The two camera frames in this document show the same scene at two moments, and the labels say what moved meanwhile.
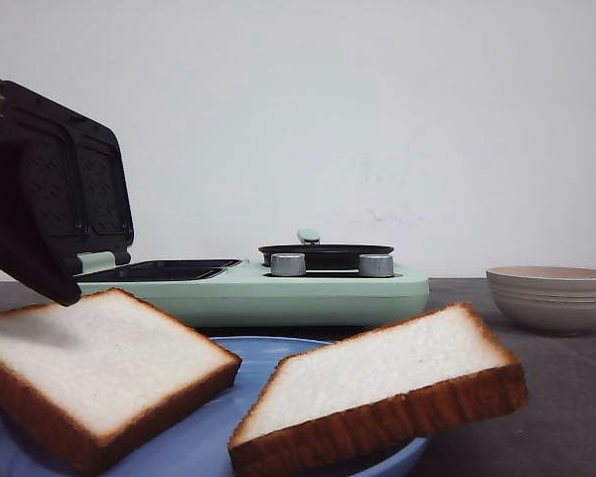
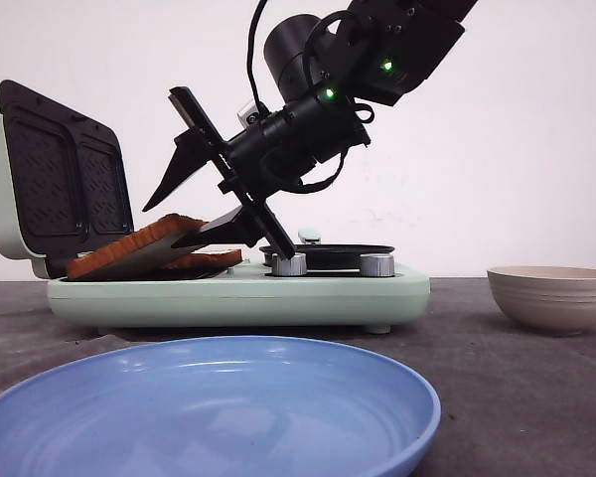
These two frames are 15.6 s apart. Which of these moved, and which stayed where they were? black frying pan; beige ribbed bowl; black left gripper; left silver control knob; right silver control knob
Moved: black left gripper
Stayed: black frying pan; left silver control knob; beige ribbed bowl; right silver control knob
